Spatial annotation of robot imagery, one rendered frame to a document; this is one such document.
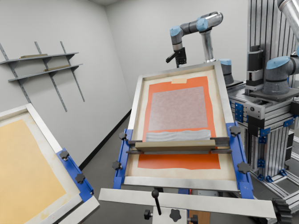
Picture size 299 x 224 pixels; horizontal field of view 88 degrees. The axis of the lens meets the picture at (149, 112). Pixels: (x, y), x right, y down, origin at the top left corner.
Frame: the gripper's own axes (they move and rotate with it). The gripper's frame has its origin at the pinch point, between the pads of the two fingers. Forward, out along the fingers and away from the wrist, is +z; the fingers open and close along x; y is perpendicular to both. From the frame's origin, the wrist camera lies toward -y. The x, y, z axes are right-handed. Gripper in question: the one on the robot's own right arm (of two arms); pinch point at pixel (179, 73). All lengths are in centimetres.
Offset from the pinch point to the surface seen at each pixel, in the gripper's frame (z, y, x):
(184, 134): 4, 5, -64
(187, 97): -1.8, 7.3, -39.2
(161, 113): 0.8, -9.6, -48.9
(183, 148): 0, 5, -77
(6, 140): -17, -94, -82
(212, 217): 136, 15, -63
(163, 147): -1, -4, -77
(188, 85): -4.4, 8.2, -29.3
